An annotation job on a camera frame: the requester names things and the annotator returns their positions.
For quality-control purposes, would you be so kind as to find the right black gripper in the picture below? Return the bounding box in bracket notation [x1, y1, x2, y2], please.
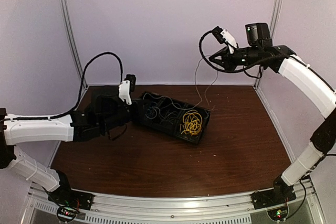
[209, 45, 261, 72]

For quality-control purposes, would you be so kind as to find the yellow cable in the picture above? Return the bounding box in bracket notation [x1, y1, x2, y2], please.
[180, 110, 203, 137]

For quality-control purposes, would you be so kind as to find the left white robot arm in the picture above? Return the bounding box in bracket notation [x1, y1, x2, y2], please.
[1, 81, 149, 205]

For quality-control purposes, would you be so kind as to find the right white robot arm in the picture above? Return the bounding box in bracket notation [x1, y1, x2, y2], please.
[206, 23, 335, 204]

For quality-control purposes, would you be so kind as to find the black three-compartment bin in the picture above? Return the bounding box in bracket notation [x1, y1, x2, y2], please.
[140, 91, 211, 145]

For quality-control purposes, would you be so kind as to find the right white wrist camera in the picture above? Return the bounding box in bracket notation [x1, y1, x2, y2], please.
[212, 26, 238, 54]

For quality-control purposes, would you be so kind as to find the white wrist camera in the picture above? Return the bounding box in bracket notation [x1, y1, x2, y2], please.
[119, 74, 136, 105]
[212, 26, 238, 54]

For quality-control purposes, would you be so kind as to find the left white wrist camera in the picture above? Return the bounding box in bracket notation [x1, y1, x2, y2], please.
[119, 74, 136, 105]

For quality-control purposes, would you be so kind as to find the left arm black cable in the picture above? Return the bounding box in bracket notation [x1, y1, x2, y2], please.
[10, 52, 124, 121]

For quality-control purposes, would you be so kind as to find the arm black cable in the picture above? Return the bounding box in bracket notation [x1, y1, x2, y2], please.
[10, 52, 124, 121]
[198, 30, 284, 73]

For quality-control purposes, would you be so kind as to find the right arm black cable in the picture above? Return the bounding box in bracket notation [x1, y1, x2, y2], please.
[198, 30, 284, 73]

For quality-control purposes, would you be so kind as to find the left aluminium frame post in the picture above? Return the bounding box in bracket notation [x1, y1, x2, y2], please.
[59, 0, 83, 79]

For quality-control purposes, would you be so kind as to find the aluminium frame post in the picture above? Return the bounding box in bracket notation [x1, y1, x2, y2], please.
[270, 0, 284, 39]
[59, 0, 83, 79]

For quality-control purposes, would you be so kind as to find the right aluminium frame post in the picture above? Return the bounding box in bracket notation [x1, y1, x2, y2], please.
[270, 0, 284, 39]

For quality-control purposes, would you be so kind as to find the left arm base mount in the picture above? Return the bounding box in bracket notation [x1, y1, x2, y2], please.
[47, 190, 94, 222]

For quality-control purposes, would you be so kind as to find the aluminium front rail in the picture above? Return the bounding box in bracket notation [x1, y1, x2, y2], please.
[26, 186, 323, 224]

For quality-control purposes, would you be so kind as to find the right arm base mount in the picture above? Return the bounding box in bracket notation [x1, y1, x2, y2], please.
[251, 189, 296, 222]

